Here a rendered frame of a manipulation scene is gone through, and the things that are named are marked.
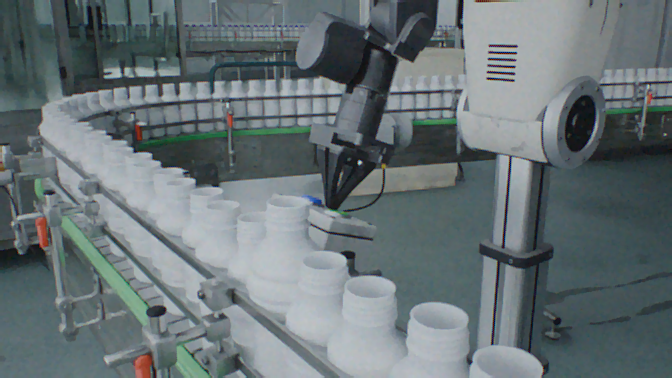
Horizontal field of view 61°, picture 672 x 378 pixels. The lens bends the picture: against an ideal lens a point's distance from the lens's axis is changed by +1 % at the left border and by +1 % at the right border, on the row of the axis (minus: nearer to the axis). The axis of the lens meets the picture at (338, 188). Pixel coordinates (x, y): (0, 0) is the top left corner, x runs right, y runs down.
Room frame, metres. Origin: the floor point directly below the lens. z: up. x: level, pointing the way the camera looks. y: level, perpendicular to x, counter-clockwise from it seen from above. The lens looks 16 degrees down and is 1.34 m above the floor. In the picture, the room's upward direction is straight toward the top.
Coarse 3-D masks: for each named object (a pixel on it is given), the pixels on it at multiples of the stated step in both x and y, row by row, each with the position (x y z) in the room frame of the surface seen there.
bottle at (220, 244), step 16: (208, 208) 0.54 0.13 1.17; (224, 208) 0.57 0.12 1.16; (240, 208) 0.56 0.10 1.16; (208, 224) 0.54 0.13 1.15; (224, 224) 0.53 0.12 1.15; (208, 240) 0.54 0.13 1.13; (224, 240) 0.53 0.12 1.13; (208, 256) 0.52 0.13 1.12; (224, 256) 0.52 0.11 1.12; (224, 272) 0.52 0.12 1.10
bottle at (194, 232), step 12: (192, 192) 0.60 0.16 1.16; (204, 192) 0.62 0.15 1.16; (216, 192) 0.62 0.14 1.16; (192, 204) 0.59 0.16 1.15; (204, 204) 0.58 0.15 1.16; (192, 216) 0.59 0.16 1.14; (192, 228) 0.59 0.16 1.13; (204, 228) 0.58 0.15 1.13; (192, 240) 0.58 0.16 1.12; (192, 252) 0.58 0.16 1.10; (192, 276) 0.58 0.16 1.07; (192, 288) 0.58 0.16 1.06; (192, 300) 0.58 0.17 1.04; (192, 324) 0.58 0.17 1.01
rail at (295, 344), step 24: (48, 144) 1.13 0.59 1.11; (72, 168) 0.96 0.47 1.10; (120, 240) 0.76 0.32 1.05; (168, 240) 0.59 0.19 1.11; (144, 264) 0.68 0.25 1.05; (192, 264) 0.54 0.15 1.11; (168, 288) 0.61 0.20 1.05; (192, 312) 0.55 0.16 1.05; (264, 312) 0.42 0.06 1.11; (288, 336) 0.39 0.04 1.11; (240, 360) 0.46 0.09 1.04; (312, 360) 0.36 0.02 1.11
